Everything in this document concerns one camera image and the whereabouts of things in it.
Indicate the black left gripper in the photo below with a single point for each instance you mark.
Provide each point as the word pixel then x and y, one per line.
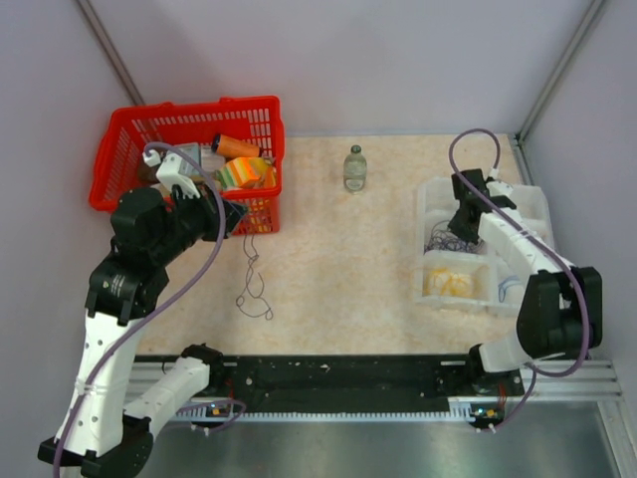
pixel 207 204

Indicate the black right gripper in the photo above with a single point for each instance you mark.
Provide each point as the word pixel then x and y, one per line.
pixel 454 225

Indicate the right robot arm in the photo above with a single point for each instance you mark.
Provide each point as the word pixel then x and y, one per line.
pixel 561 313

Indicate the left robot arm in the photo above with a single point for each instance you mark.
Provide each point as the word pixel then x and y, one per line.
pixel 102 434

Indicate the orange striped sponge pack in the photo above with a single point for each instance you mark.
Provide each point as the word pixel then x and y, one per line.
pixel 247 173

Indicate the white compartment tray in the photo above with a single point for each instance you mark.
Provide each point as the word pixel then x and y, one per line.
pixel 490 277

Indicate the grey white box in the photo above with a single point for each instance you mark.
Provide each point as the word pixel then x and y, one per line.
pixel 209 160

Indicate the orange cylinder tube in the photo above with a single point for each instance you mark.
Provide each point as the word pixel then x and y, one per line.
pixel 230 147

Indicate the teal small box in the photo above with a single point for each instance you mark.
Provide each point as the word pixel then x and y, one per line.
pixel 192 149

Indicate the brown round cookie pack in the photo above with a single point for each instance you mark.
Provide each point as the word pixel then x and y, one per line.
pixel 146 174

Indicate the clear glass bottle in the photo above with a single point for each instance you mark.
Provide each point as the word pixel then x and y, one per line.
pixel 354 170

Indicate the red plastic basket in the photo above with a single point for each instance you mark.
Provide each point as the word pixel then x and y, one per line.
pixel 256 120

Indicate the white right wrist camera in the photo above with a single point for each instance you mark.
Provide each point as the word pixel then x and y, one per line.
pixel 496 186

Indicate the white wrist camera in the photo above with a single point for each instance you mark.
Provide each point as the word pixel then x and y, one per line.
pixel 496 186
pixel 173 170

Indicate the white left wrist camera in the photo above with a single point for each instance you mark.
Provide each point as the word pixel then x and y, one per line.
pixel 173 170

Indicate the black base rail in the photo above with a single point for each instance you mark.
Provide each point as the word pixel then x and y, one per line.
pixel 354 383

